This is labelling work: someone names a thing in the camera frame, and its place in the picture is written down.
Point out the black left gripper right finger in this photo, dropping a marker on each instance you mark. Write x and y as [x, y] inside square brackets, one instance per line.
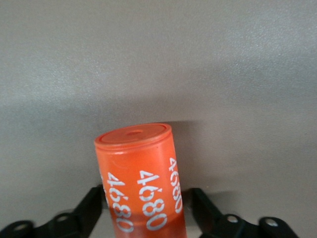
[213, 220]

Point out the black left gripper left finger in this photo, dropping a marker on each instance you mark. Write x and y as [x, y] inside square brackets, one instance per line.
[84, 218]

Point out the orange cylinder printed 4680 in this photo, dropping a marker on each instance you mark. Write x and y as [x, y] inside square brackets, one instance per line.
[138, 161]

